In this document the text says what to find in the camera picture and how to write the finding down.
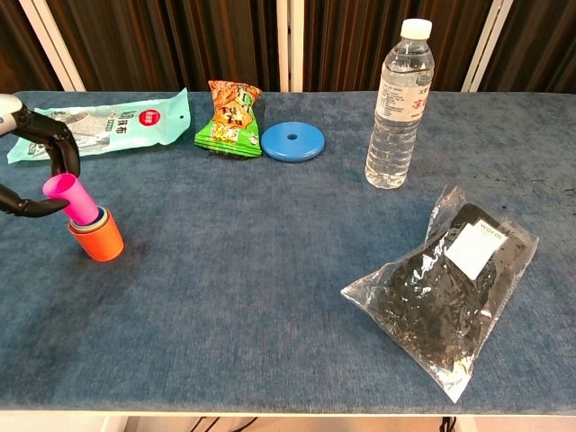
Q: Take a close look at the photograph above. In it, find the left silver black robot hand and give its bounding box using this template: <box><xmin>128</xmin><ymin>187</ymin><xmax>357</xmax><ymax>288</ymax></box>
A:
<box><xmin>0</xmin><ymin>94</ymin><xmax>82</xmax><ymax>220</ymax></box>

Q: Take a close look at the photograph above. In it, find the pink plastic cup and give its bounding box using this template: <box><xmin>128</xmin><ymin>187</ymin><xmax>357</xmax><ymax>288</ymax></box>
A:
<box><xmin>42</xmin><ymin>173</ymin><xmax>101</xmax><ymax>226</ymax></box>

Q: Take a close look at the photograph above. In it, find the large orange plastic cup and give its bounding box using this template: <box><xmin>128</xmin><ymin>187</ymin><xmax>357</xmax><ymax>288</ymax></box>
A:
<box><xmin>67</xmin><ymin>206</ymin><xmax>125</xmax><ymax>263</ymax></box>

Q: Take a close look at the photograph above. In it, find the teal cleaning cloth package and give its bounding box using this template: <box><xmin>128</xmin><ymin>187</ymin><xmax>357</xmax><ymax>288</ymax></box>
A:
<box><xmin>6</xmin><ymin>87</ymin><xmax>192</xmax><ymax>165</ymax></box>

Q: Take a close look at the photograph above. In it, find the dark slatted partition panel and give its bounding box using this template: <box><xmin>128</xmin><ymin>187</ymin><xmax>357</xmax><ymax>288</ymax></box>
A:
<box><xmin>478</xmin><ymin>0</ymin><xmax>576</xmax><ymax>95</ymax></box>
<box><xmin>0</xmin><ymin>0</ymin><xmax>62</xmax><ymax>96</ymax></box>
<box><xmin>44</xmin><ymin>0</ymin><xmax>280</xmax><ymax>93</ymax></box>
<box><xmin>301</xmin><ymin>0</ymin><xmax>495</xmax><ymax>94</ymax></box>

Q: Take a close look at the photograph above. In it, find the green orange snack bag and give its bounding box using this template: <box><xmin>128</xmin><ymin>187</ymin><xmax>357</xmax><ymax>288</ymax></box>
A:
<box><xmin>193</xmin><ymin>80</ymin><xmax>264</xmax><ymax>159</ymax></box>

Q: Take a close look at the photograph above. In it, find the blue plastic disc with hole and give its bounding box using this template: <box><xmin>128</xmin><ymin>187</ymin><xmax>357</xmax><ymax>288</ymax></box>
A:
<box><xmin>260</xmin><ymin>121</ymin><xmax>326</xmax><ymax>163</ymax></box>

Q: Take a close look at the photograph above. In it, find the blue table cloth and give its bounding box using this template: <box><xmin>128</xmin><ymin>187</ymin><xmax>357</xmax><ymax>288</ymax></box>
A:
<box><xmin>0</xmin><ymin>91</ymin><xmax>576</xmax><ymax>414</ymax></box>

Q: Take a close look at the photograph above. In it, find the clear water bottle white cap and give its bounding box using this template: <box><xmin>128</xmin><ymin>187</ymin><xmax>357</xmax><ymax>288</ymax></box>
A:
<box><xmin>364</xmin><ymin>18</ymin><xmax>436</xmax><ymax>190</ymax></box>

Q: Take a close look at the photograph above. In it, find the clear bag with dark contents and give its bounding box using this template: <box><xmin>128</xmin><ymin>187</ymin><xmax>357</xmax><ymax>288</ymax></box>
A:
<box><xmin>340</xmin><ymin>184</ymin><xmax>540</xmax><ymax>404</ymax></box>

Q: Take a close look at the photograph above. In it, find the white partition frame post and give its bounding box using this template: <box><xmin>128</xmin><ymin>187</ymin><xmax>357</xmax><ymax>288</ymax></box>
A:
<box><xmin>275</xmin><ymin>0</ymin><xmax>305</xmax><ymax>94</ymax></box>
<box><xmin>460</xmin><ymin>0</ymin><xmax>515</xmax><ymax>94</ymax></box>
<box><xmin>17</xmin><ymin>0</ymin><xmax>86</xmax><ymax>93</ymax></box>

